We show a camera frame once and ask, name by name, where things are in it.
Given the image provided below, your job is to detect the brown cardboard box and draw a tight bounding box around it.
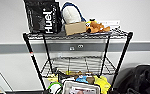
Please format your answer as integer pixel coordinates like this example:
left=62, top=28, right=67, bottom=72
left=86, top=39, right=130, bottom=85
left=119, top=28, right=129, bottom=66
left=63, top=21, right=88, bottom=36

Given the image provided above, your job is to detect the orange plush toy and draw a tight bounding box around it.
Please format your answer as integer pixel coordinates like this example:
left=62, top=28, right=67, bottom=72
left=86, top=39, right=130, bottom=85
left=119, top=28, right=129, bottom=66
left=85, top=18, right=111, bottom=35

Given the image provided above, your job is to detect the small tan carton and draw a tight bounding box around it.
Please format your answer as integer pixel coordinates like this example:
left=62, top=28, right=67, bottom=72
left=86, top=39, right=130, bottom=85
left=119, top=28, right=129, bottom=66
left=85, top=74, right=96, bottom=85

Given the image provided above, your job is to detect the pale yellow toy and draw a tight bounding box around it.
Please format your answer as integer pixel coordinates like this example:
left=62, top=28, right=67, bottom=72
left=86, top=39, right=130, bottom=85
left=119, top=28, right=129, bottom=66
left=45, top=73, right=61, bottom=83

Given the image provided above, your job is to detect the flat white box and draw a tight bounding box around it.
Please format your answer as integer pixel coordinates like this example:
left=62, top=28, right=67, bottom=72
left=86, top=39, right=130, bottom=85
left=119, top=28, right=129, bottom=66
left=100, top=19, right=121, bottom=30

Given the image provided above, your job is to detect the black Huel bag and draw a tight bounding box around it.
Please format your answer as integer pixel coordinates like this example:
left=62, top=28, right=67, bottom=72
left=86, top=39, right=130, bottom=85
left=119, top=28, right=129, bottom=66
left=22, top=0, right=63, bottom=35

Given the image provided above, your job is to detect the black office chair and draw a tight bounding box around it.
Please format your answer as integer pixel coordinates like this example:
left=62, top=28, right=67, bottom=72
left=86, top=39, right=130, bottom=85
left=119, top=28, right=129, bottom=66
left=115, top=64, right=150, bottom=94

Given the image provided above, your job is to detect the small grey wall socket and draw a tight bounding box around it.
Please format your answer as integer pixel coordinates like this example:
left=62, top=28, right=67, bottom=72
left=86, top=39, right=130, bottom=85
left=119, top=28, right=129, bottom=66
left=77, top=44, right=84, bottom=50
left=69, top=46, right=76, bottom=52

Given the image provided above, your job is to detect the black wire shelf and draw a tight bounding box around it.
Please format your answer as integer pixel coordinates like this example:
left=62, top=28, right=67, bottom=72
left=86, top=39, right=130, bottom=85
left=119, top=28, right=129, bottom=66
left=22, top=27, right=134, bottom=94

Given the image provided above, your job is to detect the white door frame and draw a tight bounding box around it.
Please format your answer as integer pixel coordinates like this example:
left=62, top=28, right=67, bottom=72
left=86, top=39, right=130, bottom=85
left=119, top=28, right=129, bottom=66
left=0, top=59, right=16, bottom=93

